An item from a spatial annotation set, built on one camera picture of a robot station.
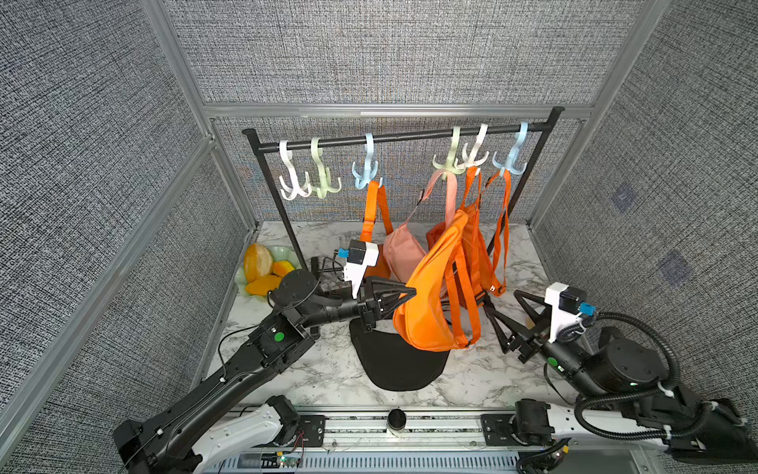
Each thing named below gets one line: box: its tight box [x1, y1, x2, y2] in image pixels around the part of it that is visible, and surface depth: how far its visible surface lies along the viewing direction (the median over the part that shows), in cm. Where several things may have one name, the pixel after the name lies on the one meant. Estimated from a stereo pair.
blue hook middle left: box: [351, 132, 379, 190], surface depth 66 cm
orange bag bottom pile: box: [392, 209, 481, 351], surface depth 54 cm
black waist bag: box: [349, 317, 450, 392], surface depth 85 cm
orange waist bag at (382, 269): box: [361, 180, 394, 279], surface depth 71 cm
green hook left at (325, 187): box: [309, 137, 343, 200], surface depth 63 cm
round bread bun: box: [242, 242, 274, 284], surface depth 99 cm
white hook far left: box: [279, 140, 312, 202], surface depth 64 cm
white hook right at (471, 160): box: [454, 123, 490, 169], surface depth 69 cm
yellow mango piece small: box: [272, 260, 296, 278], surface depth 102 cm
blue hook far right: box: [492, 121, 529, 175], surface depth 68 cm
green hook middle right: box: [432, 126, 467, 181], surface depth 68 cm
